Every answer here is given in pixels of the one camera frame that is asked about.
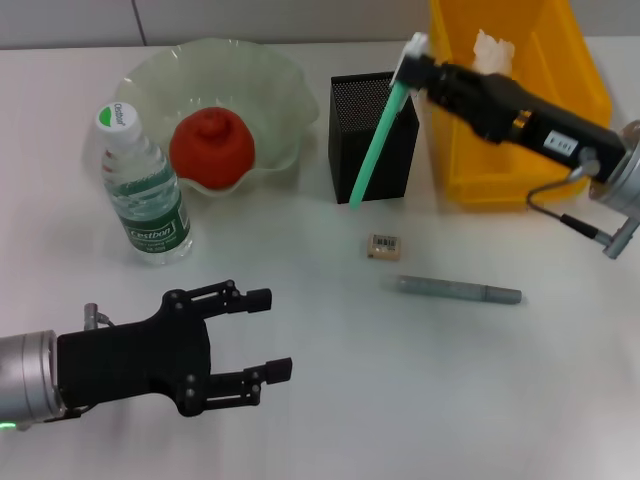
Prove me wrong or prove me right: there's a clear water bottle green label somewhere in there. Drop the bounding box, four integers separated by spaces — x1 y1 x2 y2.
93 101 195 266

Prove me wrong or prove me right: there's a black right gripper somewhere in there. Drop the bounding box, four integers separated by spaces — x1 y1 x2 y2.
401 53 627 185

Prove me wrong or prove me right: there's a white paper ball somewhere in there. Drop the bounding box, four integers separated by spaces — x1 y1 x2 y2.
472 28 516 76

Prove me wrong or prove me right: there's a left arm cable with plug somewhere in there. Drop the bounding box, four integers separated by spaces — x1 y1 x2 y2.
83 302 116 332

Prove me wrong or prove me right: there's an arm cable with plug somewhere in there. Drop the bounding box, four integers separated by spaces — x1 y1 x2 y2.
526 148 632 260
83 302 116 332

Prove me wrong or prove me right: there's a black mesh pen holder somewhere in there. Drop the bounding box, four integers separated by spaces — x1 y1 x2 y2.
328 69 420 205

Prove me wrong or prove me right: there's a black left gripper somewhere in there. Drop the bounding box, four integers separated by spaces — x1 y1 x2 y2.
57 279 294 419

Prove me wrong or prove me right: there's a red-orange fruit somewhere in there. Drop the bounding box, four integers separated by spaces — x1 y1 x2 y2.
168 106 258 190

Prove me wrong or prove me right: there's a grey marker pen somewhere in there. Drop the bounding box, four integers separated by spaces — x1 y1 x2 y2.
384 273 524 307

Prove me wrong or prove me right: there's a yellow plastic bin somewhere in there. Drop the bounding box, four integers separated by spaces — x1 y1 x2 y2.
428 0 614 211

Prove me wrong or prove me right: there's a right arm cable with plug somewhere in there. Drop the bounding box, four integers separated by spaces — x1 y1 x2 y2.
526 148 632 260

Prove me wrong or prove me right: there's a wavy green glass fruit plate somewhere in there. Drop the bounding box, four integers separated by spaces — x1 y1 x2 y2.
115 38 322 199

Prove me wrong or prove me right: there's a green utility knife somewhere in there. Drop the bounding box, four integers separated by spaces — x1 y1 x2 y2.
348 32 430 210

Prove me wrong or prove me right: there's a beige eraser with barcode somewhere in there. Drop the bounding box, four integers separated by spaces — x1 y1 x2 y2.
365 232 404 261

